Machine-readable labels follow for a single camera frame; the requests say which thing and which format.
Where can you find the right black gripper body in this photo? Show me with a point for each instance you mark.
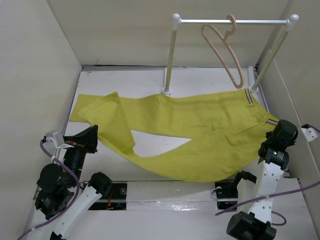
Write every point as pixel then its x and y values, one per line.
pixel 292 140

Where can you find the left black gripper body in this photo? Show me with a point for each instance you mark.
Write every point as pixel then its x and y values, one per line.
pixel 76 155

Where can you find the yellow-green trousers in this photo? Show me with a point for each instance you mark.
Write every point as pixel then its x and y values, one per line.
pixel 224 130

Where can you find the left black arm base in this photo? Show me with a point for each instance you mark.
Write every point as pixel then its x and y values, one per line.
pixel 115 200

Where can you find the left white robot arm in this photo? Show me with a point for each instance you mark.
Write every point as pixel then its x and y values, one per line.
pixel 61 202

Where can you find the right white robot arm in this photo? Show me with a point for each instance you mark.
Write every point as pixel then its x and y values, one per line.
pixel 253 218

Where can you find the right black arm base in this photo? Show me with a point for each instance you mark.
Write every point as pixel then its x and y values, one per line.
pixel 226 192

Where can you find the silver tape strip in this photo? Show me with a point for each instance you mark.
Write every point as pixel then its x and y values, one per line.
pixel 170 196

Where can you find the white clothes rack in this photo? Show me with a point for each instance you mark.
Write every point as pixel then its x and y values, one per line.
pixel 225 28

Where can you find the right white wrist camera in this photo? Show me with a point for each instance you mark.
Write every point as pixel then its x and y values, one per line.
pixel 310 132

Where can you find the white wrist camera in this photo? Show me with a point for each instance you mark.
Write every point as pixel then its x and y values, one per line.
pixel 310 132
pixel 54 140

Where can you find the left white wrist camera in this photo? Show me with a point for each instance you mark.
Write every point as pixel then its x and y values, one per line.
pixel 54 140

